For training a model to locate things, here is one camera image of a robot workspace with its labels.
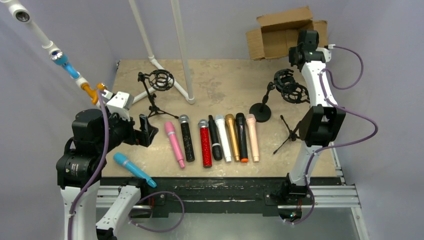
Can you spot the overhead pipe with fittings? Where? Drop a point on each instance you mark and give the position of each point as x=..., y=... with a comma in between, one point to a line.
x=98, y=95

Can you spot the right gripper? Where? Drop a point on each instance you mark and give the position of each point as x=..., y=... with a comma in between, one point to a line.
x=307, y=124

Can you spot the aluminium rail frame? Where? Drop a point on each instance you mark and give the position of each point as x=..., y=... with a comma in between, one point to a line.
x=231, y=86

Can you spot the black glitter microphone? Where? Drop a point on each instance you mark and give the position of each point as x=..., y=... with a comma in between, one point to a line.
x=186, y=138

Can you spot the white PVC pipe frame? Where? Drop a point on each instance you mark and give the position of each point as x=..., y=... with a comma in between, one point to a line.
x=187, y=92

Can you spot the cardboard box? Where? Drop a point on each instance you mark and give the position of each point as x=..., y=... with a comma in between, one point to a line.
x=279, y=31

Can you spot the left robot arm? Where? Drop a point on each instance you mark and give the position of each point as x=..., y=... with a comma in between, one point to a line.
x=79, y=173

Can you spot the tripod mic stand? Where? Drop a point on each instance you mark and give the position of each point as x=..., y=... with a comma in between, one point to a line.
x=160, y=80
x=293, y=93

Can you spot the blue microphone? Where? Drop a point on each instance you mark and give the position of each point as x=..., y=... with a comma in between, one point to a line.
x=126, y=163

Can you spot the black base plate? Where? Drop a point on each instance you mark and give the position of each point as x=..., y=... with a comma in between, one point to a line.
x=268, y=196

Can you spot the black orange-tipped microphone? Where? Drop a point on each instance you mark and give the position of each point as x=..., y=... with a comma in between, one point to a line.
x=240, y=121

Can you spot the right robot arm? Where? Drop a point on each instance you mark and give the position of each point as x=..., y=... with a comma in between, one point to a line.
x=322, y=122

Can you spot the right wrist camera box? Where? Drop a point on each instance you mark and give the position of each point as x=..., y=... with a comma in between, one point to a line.
x=327, y=51

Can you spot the white microphone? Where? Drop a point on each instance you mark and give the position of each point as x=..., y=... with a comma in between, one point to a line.
x=221, y=126

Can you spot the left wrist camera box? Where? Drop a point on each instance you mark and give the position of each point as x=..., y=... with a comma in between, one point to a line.
x=118, y=103

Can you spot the red glitter microphone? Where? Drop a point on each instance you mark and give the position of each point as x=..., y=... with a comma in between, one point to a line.
x=205, y=143

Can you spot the plain black microphone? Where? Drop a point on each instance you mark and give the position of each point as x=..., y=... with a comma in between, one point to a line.
x=216, y=148

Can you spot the round base mic stand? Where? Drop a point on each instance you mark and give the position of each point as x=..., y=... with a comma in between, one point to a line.
x=283, y=82

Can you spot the peach pink microphone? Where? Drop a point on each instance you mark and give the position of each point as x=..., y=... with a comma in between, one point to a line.
x=251, y=123

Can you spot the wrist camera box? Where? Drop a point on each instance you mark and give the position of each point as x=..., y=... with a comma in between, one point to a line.
x=118, y=103
x=327, y=51

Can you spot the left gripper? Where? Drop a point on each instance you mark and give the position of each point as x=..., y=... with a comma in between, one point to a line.
x=138, y=131

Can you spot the gold microphone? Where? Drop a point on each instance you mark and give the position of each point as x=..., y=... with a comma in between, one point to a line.
x=230, y=123

